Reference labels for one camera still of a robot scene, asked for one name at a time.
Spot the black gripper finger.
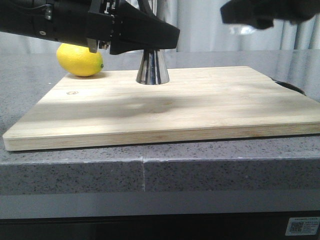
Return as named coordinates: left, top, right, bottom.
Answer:
left=109, top=1, right=180, bottom=55
left=137, top=0, right=157, bottom=19
left=220, top=0, right=320, bottom=30

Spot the clear glass beaker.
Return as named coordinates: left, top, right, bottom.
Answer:
left=229, top=24, right=257, bottom=36

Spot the white QR code label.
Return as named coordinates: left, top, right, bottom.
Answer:
left=285, top=216, right=320, bottom=236

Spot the grey curtain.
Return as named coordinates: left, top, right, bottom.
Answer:
left=0, top=0, right=320, bottom=55

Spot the silver double jigger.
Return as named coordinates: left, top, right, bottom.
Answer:
left=135, top=0, right=170, bottom=85

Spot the yellow lemon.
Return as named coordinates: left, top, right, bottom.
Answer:
left=56, top=43, right=104, bottom=77

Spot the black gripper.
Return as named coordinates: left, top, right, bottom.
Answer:
left=0, top=0, right=121, bottom=53

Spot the wooden cutting board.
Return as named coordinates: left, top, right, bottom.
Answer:
left=3, top=66, right=320, bottom=151

